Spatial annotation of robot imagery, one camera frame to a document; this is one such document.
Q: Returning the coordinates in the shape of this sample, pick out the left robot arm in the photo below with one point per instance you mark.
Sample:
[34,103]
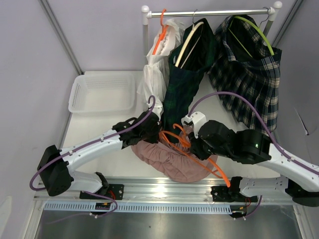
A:
[58,168]

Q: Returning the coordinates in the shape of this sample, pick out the slotted cable duct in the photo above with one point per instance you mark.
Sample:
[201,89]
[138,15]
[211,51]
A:
[140,207]

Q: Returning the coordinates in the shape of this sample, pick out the lime green hanger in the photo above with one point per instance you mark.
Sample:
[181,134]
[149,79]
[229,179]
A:
[246,40]

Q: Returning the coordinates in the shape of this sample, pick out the pink garment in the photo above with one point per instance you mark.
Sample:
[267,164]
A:
[174,160]

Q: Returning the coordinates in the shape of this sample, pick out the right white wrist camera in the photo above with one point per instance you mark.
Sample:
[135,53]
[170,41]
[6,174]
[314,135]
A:
[196,120]

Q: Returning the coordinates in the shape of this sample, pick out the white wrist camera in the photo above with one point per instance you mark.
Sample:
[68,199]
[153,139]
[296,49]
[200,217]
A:
[158,110]
[196,120]

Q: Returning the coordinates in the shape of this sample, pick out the orange hanger with dress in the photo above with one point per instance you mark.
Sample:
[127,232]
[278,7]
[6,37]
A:
[162,33]

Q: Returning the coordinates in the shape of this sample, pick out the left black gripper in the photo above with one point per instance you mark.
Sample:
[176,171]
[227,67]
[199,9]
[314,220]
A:
[154,139]

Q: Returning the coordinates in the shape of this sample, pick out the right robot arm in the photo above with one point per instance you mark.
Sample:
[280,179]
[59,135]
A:
[297,179]

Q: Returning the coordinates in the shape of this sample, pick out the white plastic basket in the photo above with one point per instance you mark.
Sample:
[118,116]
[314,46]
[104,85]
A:
[103,93]

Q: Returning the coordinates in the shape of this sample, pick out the white clothes rack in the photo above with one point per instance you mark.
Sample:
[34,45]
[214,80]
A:
[271,12]

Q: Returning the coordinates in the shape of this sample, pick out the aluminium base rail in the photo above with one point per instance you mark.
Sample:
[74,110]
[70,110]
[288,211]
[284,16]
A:
[162,190]

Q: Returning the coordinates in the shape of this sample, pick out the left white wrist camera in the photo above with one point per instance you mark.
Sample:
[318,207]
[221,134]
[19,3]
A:
[158,110]

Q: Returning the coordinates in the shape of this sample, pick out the dark green plaid skirt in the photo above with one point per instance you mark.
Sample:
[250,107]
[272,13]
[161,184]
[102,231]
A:
[187,65]

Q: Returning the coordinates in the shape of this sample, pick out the white ruffled dress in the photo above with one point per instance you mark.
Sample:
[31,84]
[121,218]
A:
[156,72]

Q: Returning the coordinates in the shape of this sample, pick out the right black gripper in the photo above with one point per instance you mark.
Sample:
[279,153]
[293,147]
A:
[196,148]

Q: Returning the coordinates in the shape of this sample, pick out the navy white plaid skirt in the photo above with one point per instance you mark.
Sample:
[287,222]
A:
[256,80]

